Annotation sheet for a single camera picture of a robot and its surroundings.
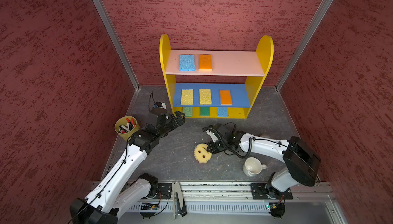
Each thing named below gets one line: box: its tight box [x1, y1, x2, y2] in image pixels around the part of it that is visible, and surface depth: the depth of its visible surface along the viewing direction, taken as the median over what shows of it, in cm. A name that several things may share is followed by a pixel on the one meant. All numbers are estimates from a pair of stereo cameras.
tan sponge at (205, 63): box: [198, 54, 213, 72], surface depth 76 cm
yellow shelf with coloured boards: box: [159, 34, 275, 119], surface depth 84 cm
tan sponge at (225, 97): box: [220, 90, 233, 106], surface depth 95 cm
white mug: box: [243, 157, 267, 177], surface depth 77 cm
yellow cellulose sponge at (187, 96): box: [181, 88, 194, 105], surface depth 97 cm
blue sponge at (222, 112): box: [217, 106, 229, 118], surface depth 105 cm
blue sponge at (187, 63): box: [179, 54, 195, 72], surface depth 76 cm
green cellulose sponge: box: [183, 106, 193, 118], surface depth 105 cm
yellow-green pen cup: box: [114, 115, 141, 142], surface depth 87 cm
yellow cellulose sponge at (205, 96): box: [199, 88, 212, 105], surface depth 97 cm
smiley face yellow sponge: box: [193, 143, 212, 164], surface depth 83 cm
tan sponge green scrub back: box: [200, 106, 210, 117], surface depth 105 cm
